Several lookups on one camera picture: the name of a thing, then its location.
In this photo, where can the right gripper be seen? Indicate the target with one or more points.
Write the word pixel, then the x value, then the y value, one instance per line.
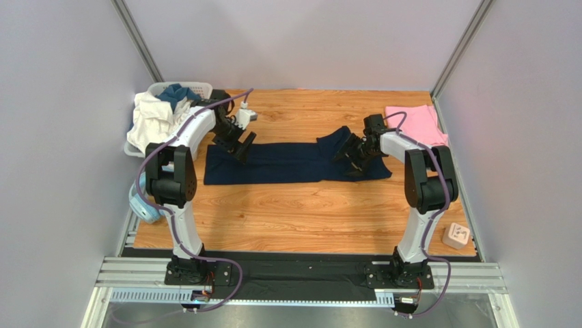
pixel 356 148

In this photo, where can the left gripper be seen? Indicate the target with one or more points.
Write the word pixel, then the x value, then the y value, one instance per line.
pixel 230 146

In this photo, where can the navy blue t shirt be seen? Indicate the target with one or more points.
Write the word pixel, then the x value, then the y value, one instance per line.
pixel 278 163

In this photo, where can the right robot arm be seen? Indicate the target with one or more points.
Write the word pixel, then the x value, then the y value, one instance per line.
pixel 430 186

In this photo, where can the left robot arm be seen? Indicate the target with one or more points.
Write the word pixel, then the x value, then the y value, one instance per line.
pixel 171 180

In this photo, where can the folded pink t shirt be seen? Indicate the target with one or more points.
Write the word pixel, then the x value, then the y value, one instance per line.
pixel 420 123

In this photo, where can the white laundry basket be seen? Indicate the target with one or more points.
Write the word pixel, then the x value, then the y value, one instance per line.
pixel 203 89

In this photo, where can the blue t shirt in basket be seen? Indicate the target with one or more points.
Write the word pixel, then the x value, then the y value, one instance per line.
pixel 175 93

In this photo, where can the white t shirt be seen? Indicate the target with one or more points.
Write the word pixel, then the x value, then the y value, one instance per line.
pixel 154 120

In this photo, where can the light blue headphones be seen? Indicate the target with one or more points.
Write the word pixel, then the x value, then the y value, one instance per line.
pixel 140 208

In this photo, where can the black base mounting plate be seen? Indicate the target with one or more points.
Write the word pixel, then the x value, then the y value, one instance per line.
pixel 295 276

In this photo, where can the pink cube power socket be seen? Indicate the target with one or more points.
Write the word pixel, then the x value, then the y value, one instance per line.
pixel 456 236

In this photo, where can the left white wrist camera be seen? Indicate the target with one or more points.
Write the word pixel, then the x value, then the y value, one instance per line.
pixel 244 116

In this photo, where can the aluminium front rail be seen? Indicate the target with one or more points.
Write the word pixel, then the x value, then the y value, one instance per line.
pixel 130 292

